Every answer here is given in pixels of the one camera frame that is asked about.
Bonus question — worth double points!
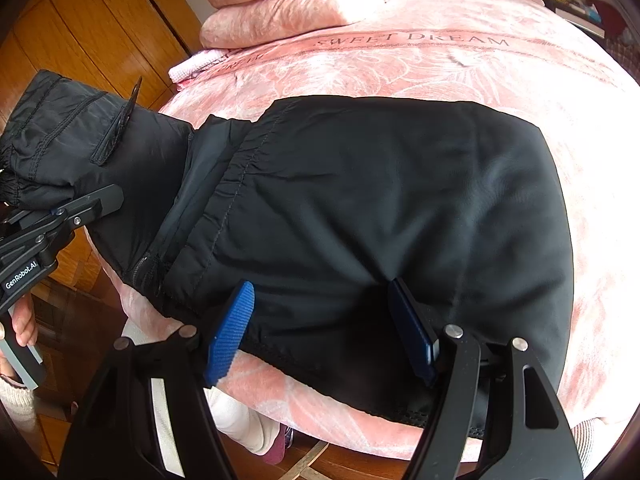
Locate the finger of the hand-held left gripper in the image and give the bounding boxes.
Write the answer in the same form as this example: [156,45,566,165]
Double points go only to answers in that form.
[0,184,125,261]

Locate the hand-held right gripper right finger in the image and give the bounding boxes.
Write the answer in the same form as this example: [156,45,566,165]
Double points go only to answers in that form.
[387,277,583,480]

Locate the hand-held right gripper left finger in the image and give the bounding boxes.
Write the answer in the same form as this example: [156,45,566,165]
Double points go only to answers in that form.
[60,281,256,480]

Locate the black quilted pants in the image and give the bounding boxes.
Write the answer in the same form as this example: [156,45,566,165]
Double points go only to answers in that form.
[0,70,575,438]

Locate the person's left forearm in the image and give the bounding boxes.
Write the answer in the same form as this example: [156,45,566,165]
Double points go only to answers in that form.
[0,375,34,423]

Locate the person's left hand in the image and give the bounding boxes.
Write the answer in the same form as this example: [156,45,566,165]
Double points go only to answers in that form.
[10,294,39,348]

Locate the person's left leg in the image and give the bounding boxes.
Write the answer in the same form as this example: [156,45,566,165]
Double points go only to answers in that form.
[205,387,283,456]

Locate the purple slipper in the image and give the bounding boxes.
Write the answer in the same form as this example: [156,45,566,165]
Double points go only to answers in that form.
[262,422,297,465]

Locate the white and pink knitted cloth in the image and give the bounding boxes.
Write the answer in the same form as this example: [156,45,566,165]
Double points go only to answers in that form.
[168,50,227,83]

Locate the wooden wardrobe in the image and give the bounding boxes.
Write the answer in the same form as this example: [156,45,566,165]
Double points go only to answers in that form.
[0,0,208,126]

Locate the bed with pink sheet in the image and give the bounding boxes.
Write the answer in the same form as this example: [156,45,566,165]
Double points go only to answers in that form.
[87,0,640,461]

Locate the folded pink comforter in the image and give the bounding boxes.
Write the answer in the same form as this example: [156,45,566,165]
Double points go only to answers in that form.
[199,0,401,51]

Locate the dark nightstand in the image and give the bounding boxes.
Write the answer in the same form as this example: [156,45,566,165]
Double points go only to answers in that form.
[535,0,608,38]

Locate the dark red garment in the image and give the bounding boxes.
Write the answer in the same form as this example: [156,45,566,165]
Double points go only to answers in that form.
[587,0,627,36]

